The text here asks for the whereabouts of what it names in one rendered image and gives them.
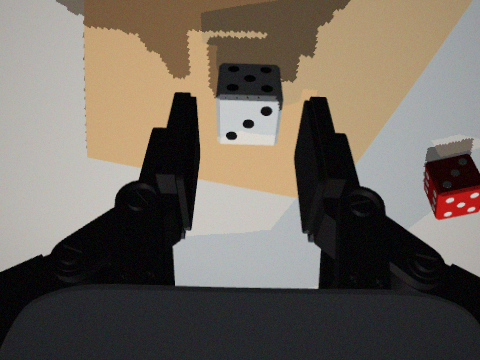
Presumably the red die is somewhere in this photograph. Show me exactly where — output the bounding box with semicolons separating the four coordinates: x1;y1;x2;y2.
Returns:
424;154;480;220

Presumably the tan flat mat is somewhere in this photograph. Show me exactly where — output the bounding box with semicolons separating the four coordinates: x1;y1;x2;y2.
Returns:
84;0;473;198

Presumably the grey die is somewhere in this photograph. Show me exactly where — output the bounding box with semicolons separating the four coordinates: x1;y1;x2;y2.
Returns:
216;63;283;145

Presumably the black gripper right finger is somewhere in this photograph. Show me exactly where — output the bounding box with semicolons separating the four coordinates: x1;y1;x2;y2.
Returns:
294;96;480;324

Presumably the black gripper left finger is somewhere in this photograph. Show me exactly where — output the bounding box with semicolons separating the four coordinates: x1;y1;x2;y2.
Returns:
0;92;200;348

